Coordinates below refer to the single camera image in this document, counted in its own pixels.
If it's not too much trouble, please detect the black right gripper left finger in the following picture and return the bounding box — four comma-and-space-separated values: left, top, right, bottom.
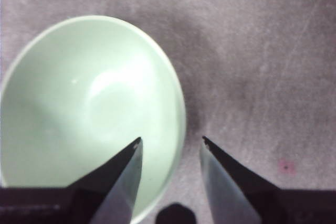
0, 136, 144, 224

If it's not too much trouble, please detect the green ribbed bowl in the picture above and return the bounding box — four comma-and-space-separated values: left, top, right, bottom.
0, 15, 187, 223

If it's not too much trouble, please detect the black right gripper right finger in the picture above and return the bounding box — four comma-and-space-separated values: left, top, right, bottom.
199, 135, 336, 224

